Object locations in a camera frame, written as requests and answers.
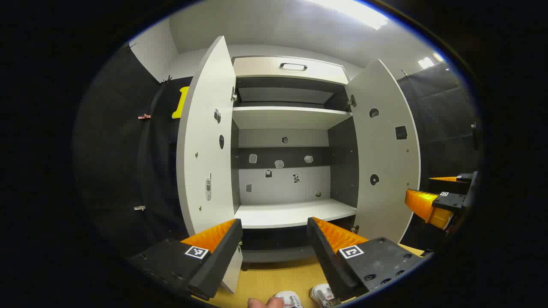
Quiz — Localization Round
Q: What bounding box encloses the white shoe cabinet door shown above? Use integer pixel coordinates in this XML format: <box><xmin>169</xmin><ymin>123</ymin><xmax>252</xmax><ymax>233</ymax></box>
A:
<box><xmin>176</xmin><ymin>36</ymin><xmax>244</xmax><ymax>295</ymax></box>
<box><xmin>345</xmin><ymin>59</ymin><xmax>422</xmax><ymax>244</ymax></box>

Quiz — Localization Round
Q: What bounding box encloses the ceiling light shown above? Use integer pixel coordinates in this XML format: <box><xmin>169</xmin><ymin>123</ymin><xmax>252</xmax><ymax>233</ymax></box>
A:
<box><xmin>417</xmin><ymin>52</ymin><xmax>445</xmax><ymax>69</ymax></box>
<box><xmin>306</xmin><ymin>0</ymin><xmax>388</xmax><ymax>30</ymax></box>

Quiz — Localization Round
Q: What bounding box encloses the white cabinet shelf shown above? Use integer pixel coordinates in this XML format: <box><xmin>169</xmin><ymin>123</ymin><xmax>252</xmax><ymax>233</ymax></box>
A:
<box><xmin>232</xmin><ymin>106</ymin><xmax>352</xmax><ymax>130</ymax></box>

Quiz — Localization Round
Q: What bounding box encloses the white canvas shoe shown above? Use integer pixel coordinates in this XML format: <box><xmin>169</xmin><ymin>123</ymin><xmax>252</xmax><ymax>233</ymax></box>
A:
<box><xmin>274</xmin><ymin>291</ymin><xmax>304</xmax><ymax>308</ymax></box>
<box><xmin>310</xmin><ymin>283</ymin><xmax>341</xmax><ymax>308</ymax></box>

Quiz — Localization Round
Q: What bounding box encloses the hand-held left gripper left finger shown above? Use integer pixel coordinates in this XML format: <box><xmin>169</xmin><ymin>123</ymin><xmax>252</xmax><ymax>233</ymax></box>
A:
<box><xmin>126</xmin><ymin>218</ymin><xmax>244</xmax><ymax>301</ymax></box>

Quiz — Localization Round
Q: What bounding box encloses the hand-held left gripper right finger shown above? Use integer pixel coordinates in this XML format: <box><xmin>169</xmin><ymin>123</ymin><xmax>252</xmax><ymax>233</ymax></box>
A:
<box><xmin>306</xmin><ymin>217</ymin><xmax>435</xmax><ymax>302</ymax></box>

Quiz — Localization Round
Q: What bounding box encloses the black backdrop cloth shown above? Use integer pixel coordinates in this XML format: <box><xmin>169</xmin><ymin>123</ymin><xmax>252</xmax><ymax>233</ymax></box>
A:
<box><xmin>73</xmin><ymin>43</ymin><xmax>193</xmax><ymax>257</ymax></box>
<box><xmin>396</xmin><ymin>62</ymin><xmax>484</xmax><ymax>253</ymax></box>

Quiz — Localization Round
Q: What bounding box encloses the white grey shoe cabinet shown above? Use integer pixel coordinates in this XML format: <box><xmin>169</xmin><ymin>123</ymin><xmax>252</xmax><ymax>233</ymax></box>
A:
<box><xmin>231</xmin><ymin>56</ymin><xmax>360</xmax><ymax>264</ymax></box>

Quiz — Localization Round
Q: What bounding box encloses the white cabinet drawer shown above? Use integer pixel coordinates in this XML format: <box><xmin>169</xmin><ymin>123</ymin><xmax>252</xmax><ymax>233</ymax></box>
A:
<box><xmin>232</xmin><ymin>56</ymin><xmax>349</xmax><ymax>85</ymax></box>

